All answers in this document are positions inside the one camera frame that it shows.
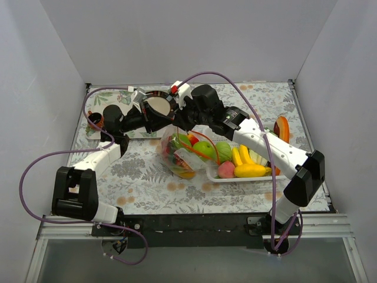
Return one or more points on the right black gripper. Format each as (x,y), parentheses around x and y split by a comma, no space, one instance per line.
(181,118)

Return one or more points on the green apple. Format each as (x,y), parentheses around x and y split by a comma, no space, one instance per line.
(205,148)

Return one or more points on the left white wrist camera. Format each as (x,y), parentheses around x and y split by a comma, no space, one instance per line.
(137,96)

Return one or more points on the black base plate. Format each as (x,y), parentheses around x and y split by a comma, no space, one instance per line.
(250,230)

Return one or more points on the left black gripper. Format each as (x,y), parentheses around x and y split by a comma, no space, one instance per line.
(146,117)

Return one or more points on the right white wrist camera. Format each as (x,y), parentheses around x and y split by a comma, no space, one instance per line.
(180,93)

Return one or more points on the pink peach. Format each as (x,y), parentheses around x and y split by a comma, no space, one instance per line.
(226,170)

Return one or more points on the floral serving tray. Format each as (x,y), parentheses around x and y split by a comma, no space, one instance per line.
(122,98)

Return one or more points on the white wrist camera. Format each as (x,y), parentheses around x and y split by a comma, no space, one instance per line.
(180,93)
(137,96)

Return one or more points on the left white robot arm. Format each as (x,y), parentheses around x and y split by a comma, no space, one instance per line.
(75,190)

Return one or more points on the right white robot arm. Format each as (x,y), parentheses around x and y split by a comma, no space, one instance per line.
(306,171)

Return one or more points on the orange papaya slice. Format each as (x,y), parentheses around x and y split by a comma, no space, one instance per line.
(281,129)

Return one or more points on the striped rim ceramic plate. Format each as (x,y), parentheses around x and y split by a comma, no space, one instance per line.
(162,102)

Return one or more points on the green lettuce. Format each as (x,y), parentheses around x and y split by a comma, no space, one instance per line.
(257,159)

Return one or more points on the yellow mango in basket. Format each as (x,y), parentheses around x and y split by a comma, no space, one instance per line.
(252,170)

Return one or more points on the small brown clay cup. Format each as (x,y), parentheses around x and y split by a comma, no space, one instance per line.
(96,120)

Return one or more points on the red lychee bunch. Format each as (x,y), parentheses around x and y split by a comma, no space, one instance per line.
(170,157)

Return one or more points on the clear zip bag orange zipper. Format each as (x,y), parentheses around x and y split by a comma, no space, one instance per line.
(190,160)

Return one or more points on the aluminium frame rail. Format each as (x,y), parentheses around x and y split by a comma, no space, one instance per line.
(315,225)

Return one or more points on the green starfruit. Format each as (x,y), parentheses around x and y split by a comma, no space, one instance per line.
(178,141)

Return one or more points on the floral tablecloth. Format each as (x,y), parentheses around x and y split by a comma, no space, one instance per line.
(141,183)

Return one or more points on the white plastic basket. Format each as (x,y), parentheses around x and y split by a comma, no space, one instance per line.
(212,169)

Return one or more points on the yellow green mango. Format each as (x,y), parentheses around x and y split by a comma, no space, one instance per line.
(184,174)

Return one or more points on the green cabbage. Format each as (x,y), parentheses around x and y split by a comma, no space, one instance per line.
(224,150)

